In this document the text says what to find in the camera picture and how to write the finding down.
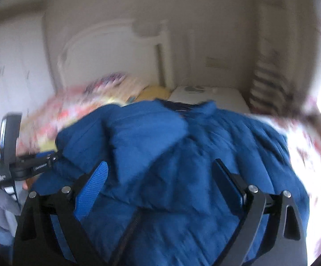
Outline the striped printed curtain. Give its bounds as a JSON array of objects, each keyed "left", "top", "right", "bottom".
[{"left": 248, "top": 0, "right": 316, "bottom": 114}]

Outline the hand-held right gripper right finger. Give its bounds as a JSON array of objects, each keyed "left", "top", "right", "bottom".
[{"left": 212, "top": 158, "right": 308, "bottom": 266}]

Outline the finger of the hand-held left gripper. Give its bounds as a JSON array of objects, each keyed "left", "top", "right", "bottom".
[{"left": 46, "top": 151, "right": 64, "bottom": 169}]

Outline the white bed headboard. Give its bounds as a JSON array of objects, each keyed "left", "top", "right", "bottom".
[{"left": 57, "top": 19, "right": 172, "bottom": 95}]

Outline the blue padded jacket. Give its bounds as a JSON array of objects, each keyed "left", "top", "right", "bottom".
[{"left": 29, "top": 98, "right": 311, "bottom": 266}]

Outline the floral bed blanket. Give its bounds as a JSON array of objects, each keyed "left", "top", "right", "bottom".
[{"left": 0, "top": 72, "right": 321, "bottom": 255}]

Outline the white nightstand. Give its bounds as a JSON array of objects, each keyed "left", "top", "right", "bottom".
[{"left": 169, "top": 85, "right": 251, "bottom": 114}]

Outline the embroidered patterned pillow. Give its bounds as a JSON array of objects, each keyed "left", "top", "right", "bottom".
[{"left": 84, "top": 73, "right": 128, "bottom": 93}]

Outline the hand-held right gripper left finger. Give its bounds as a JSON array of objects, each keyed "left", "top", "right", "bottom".
[{"left": 12, "top": 161, "right": 110, "bottom": 266}]

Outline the yellow pillow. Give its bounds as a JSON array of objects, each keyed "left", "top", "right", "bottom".
[{"left": 134, "top": 85, "right": 172, "bottom": 103}]

